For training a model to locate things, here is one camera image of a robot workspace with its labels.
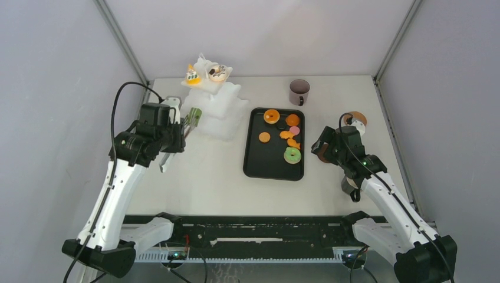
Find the green layered cake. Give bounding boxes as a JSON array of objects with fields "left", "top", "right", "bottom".
[{"left": 189, "top": 107, "right": 202, "bottom": 127}]

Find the green frosted donut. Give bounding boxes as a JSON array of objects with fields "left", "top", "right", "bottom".
[{"left": 284, "top": 147, "right": 302, "bottom": 164}]

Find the orange fish pastry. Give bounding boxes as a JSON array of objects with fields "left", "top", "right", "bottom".
[
  {"left": 279, "top": 131, "right": 295, "bottom": 140},
  {"left": 287, "top": 138, "right": 301, "bottom": 150}
]

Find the yellow cake slice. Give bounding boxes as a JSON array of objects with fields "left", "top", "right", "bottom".
[{"left": 185, "top": 64, "right": 202, "bottom": 85}]

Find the orange glazed donut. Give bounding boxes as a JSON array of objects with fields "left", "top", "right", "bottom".
[{"left": 263, "top": 109, "right": 281, "bottom": 124}]

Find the white chocolate drizzle donut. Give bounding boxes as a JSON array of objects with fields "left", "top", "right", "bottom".
[{"left": 208, "top": 65, "right": 229, "bottom": 82}]

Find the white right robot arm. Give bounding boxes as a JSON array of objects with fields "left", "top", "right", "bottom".
[{"left": 311, "top": 126, "right": 458, "bottom": 282}]

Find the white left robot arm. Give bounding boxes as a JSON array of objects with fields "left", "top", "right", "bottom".
[{"left": 62, "top": 98, "right": 185, "bottom": 278}]

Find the brown round coaster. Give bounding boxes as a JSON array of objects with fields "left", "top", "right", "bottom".
[{"left": 316, "top": 144, "right": 330, "bottom": 163}]

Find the pink macaron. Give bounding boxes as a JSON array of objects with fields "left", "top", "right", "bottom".
[{"left": 289, "top": 126, "right": 301, "bottom": 136}]

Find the grey mug white inside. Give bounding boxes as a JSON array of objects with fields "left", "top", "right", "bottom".
[{"left": 341, "top": 176, "right": 361, "bottom": 203}]

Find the black sandwich cookie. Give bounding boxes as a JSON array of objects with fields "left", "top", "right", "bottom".
[{"left": 275, "top": 121, "right": 287, "bottom": 131}]

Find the dark purple mug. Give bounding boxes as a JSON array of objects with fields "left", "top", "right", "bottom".
[{"left": 288, "top": 79, "right": 310, "bottom": 106}]

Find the white three-tier dessert stand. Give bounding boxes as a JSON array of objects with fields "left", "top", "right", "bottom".
[{"left": 180, "top": 53, "right": 249, "bottom": 142}]

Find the small orange cookie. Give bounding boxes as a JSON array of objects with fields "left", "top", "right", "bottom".
[{"left": 258, "top": 132, "right": 271, "bottom": 143}]

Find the black serving tray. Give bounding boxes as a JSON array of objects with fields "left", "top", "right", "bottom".
[{"left": 243, "top": 107, "right": 305, "bottom": 181}]

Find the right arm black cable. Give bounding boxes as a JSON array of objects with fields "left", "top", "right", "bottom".
[{"left": 338, "top": 112, "right": 456, "bottom": 283}]

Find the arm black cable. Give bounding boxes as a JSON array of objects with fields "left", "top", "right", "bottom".
[
  {"left": 62, "top": 81, "right": 165, "bottom": 283},
  {"left": 338, "top": 112, "right": 456, "bottom": 283}
]

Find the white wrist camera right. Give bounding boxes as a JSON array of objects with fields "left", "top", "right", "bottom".
[{"left": 351, "top": 120, "right": 366, "bottom": 137}]

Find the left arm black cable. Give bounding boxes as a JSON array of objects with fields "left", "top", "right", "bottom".
[{"left": 62, "top": 81, "right": 165, "bottom": 283}]

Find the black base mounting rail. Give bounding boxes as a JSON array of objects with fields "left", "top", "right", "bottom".
[{"left": 123, "top": 213, "right": 393, "bottom": 261}]

